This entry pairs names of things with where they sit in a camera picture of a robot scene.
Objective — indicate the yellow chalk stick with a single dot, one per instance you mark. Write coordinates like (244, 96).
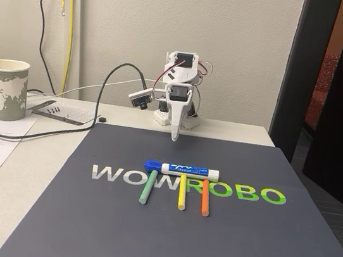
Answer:
(182, 192)

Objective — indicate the green world map paper cup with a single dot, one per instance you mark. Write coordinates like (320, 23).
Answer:
(6, 89)

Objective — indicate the dark door frame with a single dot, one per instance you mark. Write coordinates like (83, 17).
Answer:
(300, 73)

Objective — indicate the lined paper sheet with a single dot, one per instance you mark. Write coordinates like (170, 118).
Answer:
(78, 112)

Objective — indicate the dark grey printed mat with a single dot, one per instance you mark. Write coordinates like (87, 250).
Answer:
(174, 244)

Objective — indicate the blue capped whiteboard marker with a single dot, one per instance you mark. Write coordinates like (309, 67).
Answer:
(185, 169)

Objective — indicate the orange chalk stick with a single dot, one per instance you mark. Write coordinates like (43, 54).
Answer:
(205, 198)

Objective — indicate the small black cap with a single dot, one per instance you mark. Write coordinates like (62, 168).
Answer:
(102, 119)

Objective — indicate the green chalk stick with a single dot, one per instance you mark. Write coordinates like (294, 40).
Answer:
(148, 187)

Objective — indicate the white camera module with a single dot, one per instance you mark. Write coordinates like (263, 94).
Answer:
(139, 97)

